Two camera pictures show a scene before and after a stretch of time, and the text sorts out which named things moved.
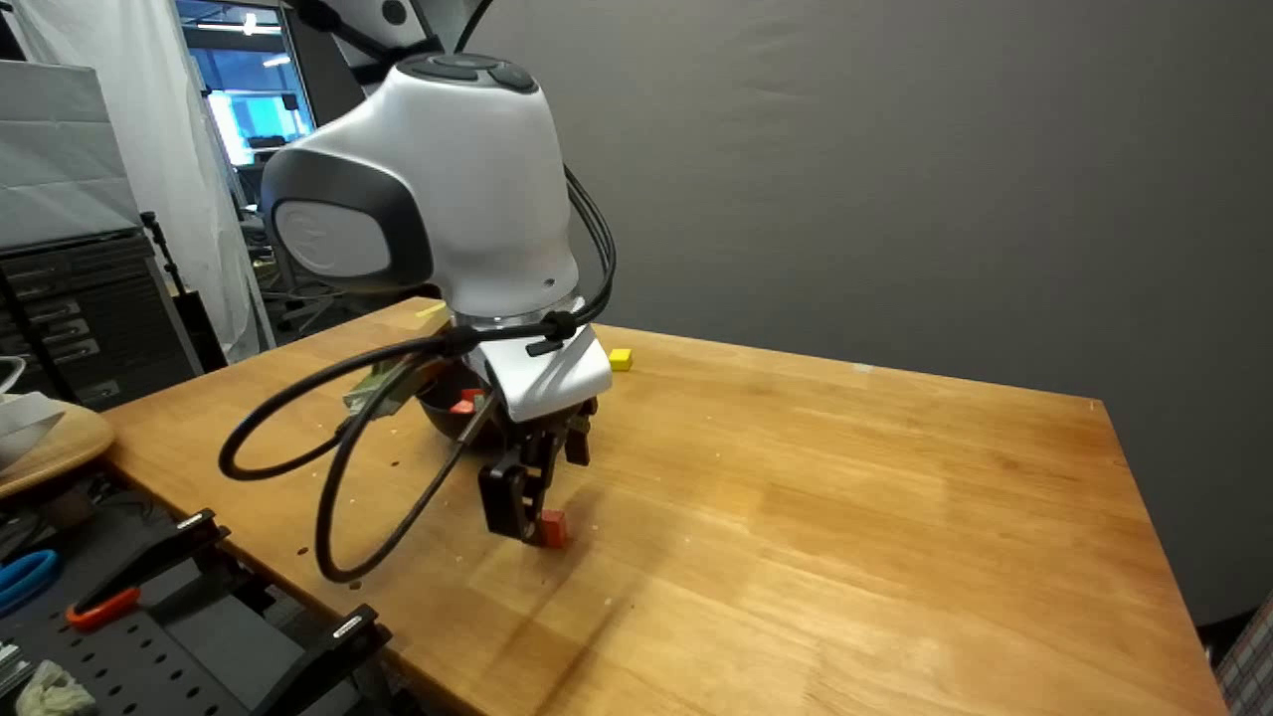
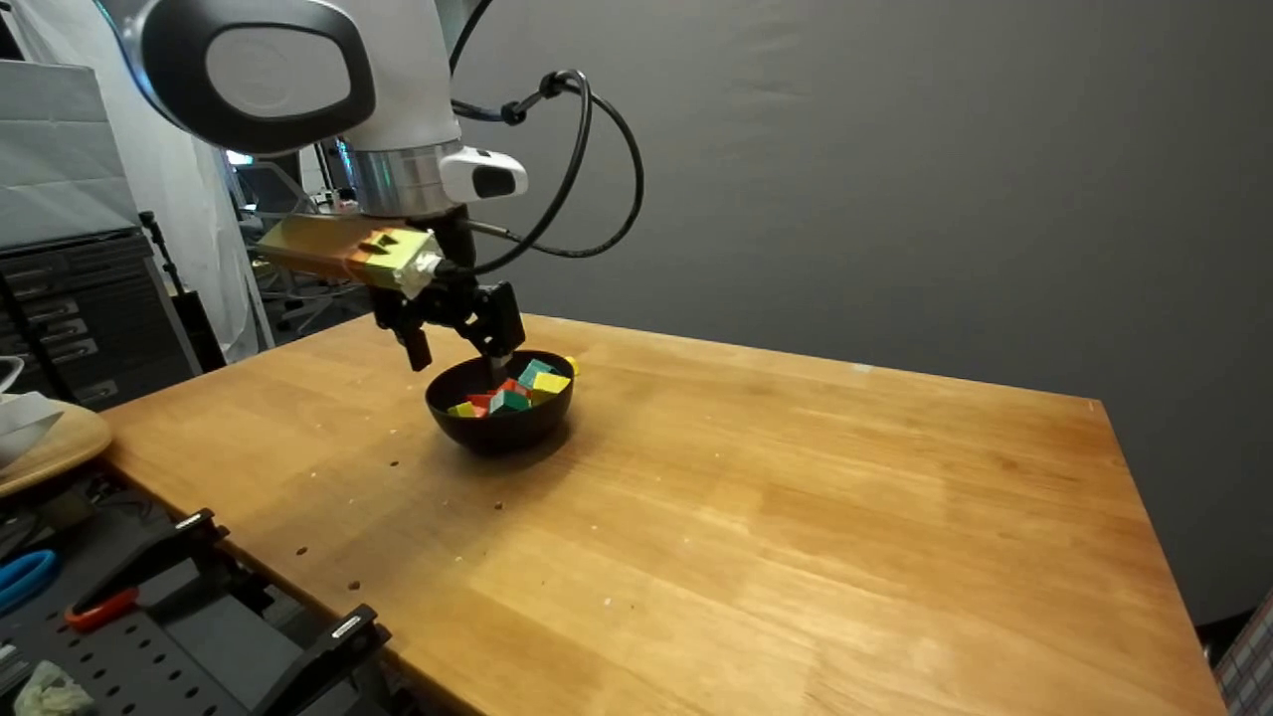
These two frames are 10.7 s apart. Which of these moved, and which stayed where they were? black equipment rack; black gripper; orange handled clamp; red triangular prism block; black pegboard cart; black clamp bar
Moved: red triangular prism block; black gripper
Stayed: black pegboard cart; black equipment rack; black clamp bar; orange handled clamp
